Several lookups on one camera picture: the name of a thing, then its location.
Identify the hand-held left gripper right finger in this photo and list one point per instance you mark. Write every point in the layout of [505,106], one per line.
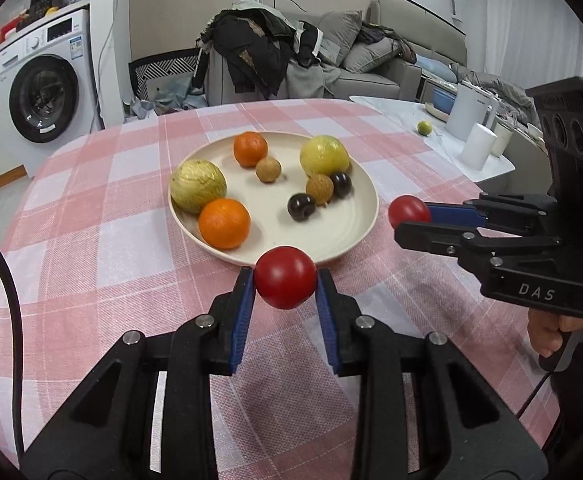
[327,315]

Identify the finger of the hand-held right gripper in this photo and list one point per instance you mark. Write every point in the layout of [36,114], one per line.
[451,213]
[431,237]

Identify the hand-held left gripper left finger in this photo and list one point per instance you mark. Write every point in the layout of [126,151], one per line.
[244,310]

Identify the red tomato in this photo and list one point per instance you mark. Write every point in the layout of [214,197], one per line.
[285,277]
[406,210]

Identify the cream round plate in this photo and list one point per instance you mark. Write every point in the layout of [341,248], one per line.
[281,232]

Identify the large orange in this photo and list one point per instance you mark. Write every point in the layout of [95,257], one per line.
[224,223]

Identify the dark plum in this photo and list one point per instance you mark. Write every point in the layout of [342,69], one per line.
[301,206]
[342,185]

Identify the brown longan with stem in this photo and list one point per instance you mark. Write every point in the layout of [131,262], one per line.
[319,189]

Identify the small orange mandarin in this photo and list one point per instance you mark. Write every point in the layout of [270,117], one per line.
[250,149]

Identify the person's right hand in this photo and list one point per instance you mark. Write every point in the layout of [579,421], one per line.
[541,335]

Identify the white cylindrical cup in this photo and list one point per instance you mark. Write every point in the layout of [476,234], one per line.
[477,147]

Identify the cream cup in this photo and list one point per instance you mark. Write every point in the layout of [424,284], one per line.
[501,140]

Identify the small green lime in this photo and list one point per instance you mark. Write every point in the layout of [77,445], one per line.
[425,127]

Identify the white electric kettle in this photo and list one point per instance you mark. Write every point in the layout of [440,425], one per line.
[466,107]

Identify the blue-lidded container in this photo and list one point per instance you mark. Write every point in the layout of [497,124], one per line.
[441,102]

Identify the wrinkled golden guava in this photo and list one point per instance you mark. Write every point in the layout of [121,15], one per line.
[198,186]

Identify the yellow-green guava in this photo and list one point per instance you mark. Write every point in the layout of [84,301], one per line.
[324,155]

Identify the grey sofa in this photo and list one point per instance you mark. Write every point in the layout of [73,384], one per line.
[386,80]

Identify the pink checkered tablecloth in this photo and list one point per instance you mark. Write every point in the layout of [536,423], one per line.
[121,220]

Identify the grey pillow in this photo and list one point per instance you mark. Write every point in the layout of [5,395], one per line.
[339,32]
[371,55]

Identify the pile of dark clothes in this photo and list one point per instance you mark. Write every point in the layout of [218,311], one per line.
[256,55]

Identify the black patterned chair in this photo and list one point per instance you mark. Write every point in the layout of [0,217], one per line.
[164,67]

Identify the white washing machine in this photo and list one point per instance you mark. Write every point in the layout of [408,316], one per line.
[46,90]

